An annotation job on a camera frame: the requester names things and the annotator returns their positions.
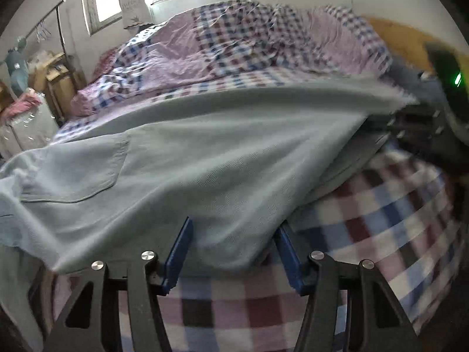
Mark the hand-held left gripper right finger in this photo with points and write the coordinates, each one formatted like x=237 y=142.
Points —
x=289 y=260

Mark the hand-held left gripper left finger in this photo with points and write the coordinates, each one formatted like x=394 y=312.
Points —
x=179 y=253

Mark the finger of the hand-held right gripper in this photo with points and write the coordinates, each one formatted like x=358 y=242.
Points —
x=406 y=116
x=421 y=134

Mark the light denim pants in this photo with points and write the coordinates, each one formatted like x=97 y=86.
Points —
x=183 y=183

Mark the wooden headboard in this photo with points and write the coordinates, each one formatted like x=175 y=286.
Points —
x=395 y=33

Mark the checked bedsheet with lace print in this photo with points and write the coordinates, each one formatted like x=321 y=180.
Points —
x=366 y=220

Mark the checked and dotted quilt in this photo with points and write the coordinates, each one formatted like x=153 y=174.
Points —
x=220 y=44

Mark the cardboard box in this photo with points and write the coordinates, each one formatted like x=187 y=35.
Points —
x=55 y=80

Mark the pink cloth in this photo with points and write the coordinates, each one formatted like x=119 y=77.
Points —
x=22 y=104

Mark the teal hanging cloth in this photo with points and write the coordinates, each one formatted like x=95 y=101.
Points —
x=16 y=69

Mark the white lace curtain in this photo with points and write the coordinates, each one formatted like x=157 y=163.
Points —
x=132 y=7

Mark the window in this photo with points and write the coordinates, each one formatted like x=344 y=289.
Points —
x=106 y=3

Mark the black clothes rail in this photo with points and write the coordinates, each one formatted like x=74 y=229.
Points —
x=62 y=29

